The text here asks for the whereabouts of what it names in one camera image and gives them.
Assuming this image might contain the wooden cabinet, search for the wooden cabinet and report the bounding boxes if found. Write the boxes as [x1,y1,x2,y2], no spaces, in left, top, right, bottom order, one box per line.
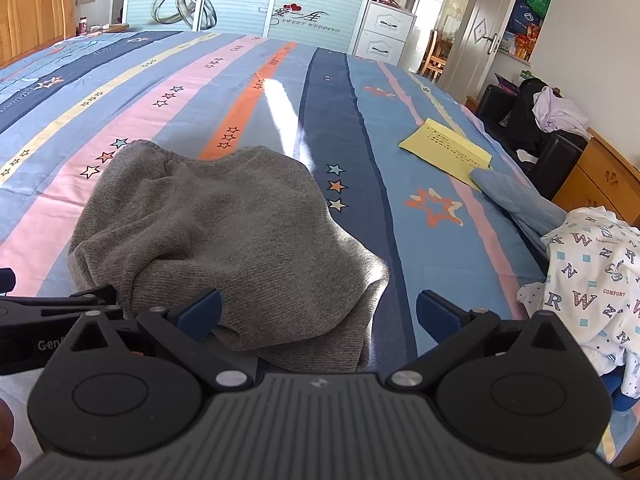
[550,127,640,226]

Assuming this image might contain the white door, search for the white door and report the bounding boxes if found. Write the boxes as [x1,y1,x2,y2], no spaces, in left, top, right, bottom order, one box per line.
[440,0,528,98]

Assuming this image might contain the wooden chair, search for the wooden chair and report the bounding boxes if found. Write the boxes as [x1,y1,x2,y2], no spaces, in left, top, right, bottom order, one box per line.
[420,30,448,81]

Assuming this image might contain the blue bag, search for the blue bag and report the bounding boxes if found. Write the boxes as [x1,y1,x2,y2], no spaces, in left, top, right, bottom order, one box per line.
[510,0,543,36]

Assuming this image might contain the black armchair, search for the black armchair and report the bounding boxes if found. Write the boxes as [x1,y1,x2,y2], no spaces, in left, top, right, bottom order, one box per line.
[477,77,591,201]

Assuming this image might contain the light blue garment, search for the light blue garment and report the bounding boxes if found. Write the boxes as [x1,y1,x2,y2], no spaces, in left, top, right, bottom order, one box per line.
[470,167,568,248]

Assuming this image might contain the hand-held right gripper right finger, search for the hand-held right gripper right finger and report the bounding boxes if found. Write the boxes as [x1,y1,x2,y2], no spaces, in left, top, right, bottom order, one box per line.
[387,289,583,392]

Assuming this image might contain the striped bed sheet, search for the striped bed sheet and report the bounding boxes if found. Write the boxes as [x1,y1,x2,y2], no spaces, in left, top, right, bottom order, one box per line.
[0,30,621,466]

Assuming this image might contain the wooden headboard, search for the wooden headboard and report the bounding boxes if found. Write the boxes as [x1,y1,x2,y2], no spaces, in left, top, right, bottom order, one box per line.
[0,0,76,68]

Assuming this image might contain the yellow paper sheet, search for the yellow paper sheet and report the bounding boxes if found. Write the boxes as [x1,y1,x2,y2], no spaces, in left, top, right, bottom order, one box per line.
[398,118,493,193]

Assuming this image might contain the grey knit pants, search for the grey knit pants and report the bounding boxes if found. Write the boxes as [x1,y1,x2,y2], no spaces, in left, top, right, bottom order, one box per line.
[67,139,391,373]

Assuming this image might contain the black jacket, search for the black jacket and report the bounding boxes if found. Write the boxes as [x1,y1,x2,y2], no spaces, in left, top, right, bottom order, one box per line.
[507,77,551,147]

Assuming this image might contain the sliding-door wardrobe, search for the sliding-door wardrobe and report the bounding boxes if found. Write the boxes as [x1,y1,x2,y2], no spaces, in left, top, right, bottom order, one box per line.
[122,0,383,53]

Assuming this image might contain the pale lilac cloth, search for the pale lilac cloth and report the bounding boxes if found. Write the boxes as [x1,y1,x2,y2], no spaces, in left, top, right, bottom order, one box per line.
[531,86,591,136]

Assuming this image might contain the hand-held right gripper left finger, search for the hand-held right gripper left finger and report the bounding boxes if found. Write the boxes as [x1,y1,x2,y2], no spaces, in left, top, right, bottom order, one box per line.
[70,287,257,393]

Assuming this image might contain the white drawer cabinet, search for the white drawer cabinet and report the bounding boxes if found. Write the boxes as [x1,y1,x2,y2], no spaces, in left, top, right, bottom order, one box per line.
[352,0,418,66]

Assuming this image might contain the white letter-print garment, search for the white letter-print garment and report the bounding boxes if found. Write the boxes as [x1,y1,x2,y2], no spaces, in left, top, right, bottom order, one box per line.
[517,206,640,401]

